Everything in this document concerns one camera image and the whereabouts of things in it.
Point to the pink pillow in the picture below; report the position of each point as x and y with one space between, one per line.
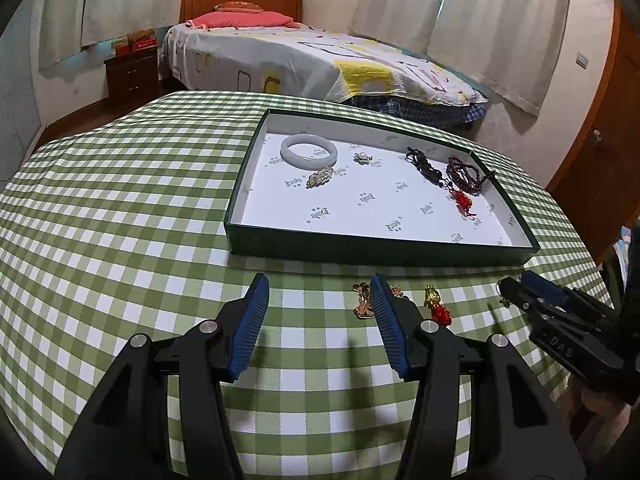
240 20

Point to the patterned bed sheet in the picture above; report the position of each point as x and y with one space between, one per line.
300 60

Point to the red knot charm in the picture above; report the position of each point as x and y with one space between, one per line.
464 202

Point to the red box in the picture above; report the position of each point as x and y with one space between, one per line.
144 45

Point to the small gold brooch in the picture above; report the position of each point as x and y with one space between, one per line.
397 291

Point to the wooden bed headboard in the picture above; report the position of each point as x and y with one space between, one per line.
200 2

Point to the person's right hand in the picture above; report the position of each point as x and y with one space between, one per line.
600 401

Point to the metal door knob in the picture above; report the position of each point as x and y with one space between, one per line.
596 136

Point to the green tray with white lining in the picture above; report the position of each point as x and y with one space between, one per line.
350 215

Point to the blue patterned cloth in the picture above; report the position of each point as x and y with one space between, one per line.
626 255

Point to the green checked tablecloth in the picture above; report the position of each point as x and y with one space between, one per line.
125 210

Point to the red embroidered cushion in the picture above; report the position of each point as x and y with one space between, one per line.
237 6

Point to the red and gold charm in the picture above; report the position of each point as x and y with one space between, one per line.
436 307

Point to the brown plush item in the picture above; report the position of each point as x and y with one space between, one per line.
140 35

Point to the wall light switch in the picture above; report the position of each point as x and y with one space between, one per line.
581 60

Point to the gold box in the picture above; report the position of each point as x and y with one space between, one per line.
121 46

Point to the brown wooden door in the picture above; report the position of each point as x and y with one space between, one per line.
600 110

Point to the white jade bangle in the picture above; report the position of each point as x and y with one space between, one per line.
287 152

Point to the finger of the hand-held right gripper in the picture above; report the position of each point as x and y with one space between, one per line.
542 286
515 295

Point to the white curtain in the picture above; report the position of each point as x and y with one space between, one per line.
395 0
62 10
135 0
500 30

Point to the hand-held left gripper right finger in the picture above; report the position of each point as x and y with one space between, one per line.
392 330

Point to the blue plaid bed skirt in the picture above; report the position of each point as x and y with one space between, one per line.
415 112

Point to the dark wooden nightstand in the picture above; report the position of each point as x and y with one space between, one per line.
130 80

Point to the small white flower brooch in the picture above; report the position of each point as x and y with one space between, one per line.
362 158

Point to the glass wardrobe sliding doors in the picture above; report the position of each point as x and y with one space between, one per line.
17 95

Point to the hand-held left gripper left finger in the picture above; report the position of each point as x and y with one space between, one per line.
247 330

